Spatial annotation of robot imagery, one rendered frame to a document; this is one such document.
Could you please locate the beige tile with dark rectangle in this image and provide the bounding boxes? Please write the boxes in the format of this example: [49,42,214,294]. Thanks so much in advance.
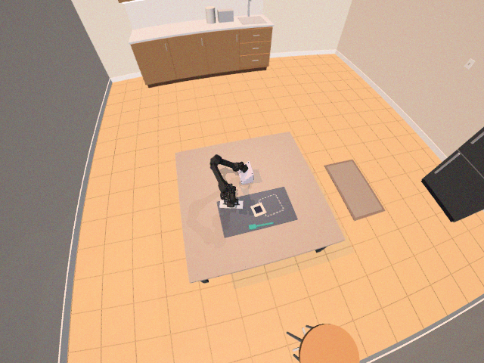
[250,203,267,217]

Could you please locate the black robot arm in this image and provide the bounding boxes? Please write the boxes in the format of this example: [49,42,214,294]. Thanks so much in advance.
[209,154,248,203]

